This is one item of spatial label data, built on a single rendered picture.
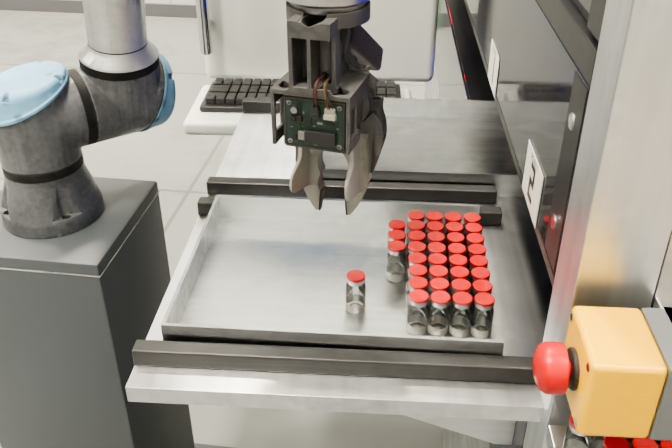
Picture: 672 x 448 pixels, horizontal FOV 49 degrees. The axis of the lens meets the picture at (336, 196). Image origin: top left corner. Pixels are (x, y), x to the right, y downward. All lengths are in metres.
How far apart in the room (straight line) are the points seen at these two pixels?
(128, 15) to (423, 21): 0.70
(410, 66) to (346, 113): 1.01
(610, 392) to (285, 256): 0.45
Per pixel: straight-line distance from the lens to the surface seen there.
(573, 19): 0.68
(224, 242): 0.93
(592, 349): 0.58
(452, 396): 0.73
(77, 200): 1.17
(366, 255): 0.90
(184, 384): 0.75
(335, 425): 1.89
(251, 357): 0.74
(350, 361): 0.73
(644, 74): 0.55
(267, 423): 1.90
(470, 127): 1.24
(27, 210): 1.17
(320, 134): 0.62
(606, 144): 0.57
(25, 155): 1.13
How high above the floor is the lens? 1.40
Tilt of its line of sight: 30 degrees down
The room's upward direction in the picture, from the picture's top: straight up
